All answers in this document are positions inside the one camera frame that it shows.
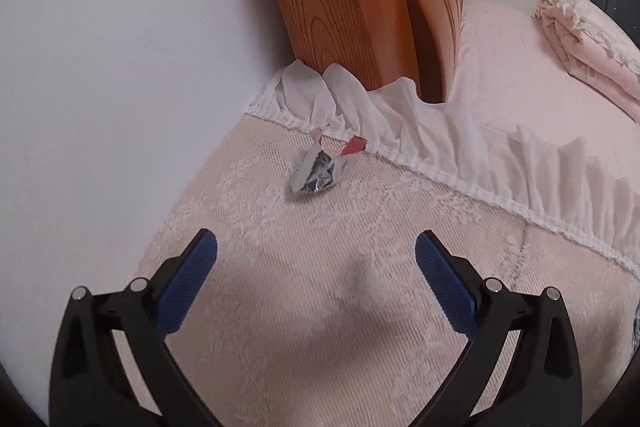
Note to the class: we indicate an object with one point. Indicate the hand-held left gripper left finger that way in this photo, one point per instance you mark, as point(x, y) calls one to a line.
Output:
point(186, 279)

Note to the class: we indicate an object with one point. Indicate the wooden headboard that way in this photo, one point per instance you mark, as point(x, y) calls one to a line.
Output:
point(340, 7)

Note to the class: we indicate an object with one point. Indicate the white lace ruffled tablecloth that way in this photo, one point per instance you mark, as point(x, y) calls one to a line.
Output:
point(350, 267)

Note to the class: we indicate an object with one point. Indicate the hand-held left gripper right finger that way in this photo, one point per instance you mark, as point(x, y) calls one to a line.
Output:
point(445, 279)

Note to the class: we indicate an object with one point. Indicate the silver red foil wrapper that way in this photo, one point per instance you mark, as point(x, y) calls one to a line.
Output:
point(320, 172)

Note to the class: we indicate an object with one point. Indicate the folded pink quilt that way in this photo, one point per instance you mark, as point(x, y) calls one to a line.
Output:
point(585, 42)

